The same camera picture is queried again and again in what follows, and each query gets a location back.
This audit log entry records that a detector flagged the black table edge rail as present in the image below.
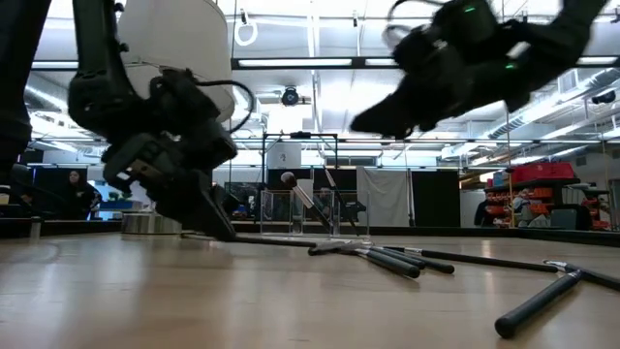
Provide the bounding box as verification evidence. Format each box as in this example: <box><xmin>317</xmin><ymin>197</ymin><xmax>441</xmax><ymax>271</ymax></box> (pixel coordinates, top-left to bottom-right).
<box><xmin>0</xmin><ymin>217</ymin><xmax>620</xmax><ymax>248</ymax></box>

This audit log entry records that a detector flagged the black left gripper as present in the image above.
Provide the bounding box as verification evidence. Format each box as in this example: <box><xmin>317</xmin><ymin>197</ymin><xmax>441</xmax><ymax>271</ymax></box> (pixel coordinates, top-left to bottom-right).
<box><xmin>101</xmin><ymin>67</ymin><xmax>239</xmax><ymax>243</ymax></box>

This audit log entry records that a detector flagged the silver table lamp white shade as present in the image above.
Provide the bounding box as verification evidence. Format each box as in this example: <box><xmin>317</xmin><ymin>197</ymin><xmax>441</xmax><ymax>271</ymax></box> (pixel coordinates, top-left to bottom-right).
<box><xmin>117</xmin><ymin>0</ymin><xmax>236</xmax><ymax>236</ymax></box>

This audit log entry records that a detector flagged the clear acrylic brush organizer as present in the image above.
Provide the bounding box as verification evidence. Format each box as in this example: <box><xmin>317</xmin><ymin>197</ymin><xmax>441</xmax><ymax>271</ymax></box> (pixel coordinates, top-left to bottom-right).
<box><xmin>260</xmin><ymin>188</ymin><xmax>372</xmax><ymax>238</ymax></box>

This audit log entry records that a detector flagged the black overhead camera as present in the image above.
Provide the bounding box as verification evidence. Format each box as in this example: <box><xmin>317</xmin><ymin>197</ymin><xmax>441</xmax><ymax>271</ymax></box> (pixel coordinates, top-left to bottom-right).
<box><xmin>280</xmin><ymin>85</ymin><xmax>302</xmax><ymax>108</ymax></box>

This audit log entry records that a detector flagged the black background frame stand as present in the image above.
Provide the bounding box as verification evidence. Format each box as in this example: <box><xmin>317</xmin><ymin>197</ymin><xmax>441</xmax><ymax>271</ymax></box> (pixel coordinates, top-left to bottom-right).
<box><xmin>261</xmin><ymin>131</ymin><xmax>339</xmax><ymax>229</ymax></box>

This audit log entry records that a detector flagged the person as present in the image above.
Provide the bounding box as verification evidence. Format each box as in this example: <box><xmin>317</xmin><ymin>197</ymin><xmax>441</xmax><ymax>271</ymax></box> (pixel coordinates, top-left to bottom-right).
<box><xmin>57</xmin><ymin>169</ymin><xmax>104</xmax><ymax>222</ymax></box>
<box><xmin>473</xmin><ymin>198</ymin><xmax>495</xmax><ymax>228</ymax></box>

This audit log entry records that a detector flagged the white sign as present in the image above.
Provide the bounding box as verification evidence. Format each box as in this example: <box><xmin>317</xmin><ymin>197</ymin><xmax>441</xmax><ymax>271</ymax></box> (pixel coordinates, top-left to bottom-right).
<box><xmin>265</xmin><ymin>143</ymin><xmax>302</xmax><ymax>170</ymax></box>

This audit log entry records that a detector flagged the white hanging cloth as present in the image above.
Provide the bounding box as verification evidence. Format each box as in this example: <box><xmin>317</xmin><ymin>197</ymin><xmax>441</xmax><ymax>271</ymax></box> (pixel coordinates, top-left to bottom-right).
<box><xmin>356</xmin><ymin>167</ymin><xmax>412</xmax><ymax>228</ymax></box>

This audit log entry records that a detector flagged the thick black makeup brush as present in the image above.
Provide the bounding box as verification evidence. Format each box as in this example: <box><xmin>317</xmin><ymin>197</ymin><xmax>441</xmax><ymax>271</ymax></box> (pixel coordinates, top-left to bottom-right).
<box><xmin>493</xmin><ymin>270</ymin><xmax>585</xmax><ymax>340</ymax></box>

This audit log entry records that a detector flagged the black partition panel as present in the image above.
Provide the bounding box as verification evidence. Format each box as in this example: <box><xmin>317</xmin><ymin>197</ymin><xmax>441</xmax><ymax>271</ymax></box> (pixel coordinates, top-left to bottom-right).
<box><xmin>411</xmin><ymin>169</ymin><xmax>461</xmax><ymax>228</ymax></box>

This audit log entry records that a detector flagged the white cable loop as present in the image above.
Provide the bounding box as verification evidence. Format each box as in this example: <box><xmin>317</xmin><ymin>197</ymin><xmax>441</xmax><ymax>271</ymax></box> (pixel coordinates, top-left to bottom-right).
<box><xmin>233</xmin><ymin>8</ymin><xmax>260</xmax><ymax>48</ymax></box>

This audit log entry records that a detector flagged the red storage bin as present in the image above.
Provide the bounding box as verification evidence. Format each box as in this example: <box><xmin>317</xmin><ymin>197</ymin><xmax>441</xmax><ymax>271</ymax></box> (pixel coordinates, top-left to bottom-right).
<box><xmin>511</xmin><ymin>162</ymin><xmax>575</xmax><ymax>184</ymax></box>

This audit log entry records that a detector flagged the black storage shelf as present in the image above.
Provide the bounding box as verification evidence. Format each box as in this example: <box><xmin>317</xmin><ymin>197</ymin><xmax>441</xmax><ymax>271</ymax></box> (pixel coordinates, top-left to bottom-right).
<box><xmin>483</xmin><ymin>162</ymin><xmax>582</xmax><ymax>230</ymax></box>

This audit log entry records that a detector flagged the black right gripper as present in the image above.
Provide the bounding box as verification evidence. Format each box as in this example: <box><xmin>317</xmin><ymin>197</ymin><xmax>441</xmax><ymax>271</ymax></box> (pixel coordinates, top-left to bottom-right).
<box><xmin>348</xmin><ymin>0</ymin><xmax>533</xmax><ymax>141</ymax></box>

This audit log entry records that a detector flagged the round powder makeup brush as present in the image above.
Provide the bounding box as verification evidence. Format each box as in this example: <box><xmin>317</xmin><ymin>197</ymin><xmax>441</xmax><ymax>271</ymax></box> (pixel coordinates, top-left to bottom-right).
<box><xmin>280</xmin><ymin>171</ymin><xmax>334</xmax><ymax>233</ymax></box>

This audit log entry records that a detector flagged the black overhead light bar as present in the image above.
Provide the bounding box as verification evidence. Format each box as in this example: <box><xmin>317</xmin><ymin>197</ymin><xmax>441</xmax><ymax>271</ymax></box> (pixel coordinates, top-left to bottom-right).
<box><xmin>231</xmin><ymin>55</ymin><xmax>620</xmax><ymax>71</ymax></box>

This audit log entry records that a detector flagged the fan makeup brush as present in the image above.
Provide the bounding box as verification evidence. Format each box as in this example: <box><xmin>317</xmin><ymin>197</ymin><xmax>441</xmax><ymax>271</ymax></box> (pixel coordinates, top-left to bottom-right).
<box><xmin>307</xmin><ymin>239</ymin><xmax>422</xmax><ymax>280</ymax></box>

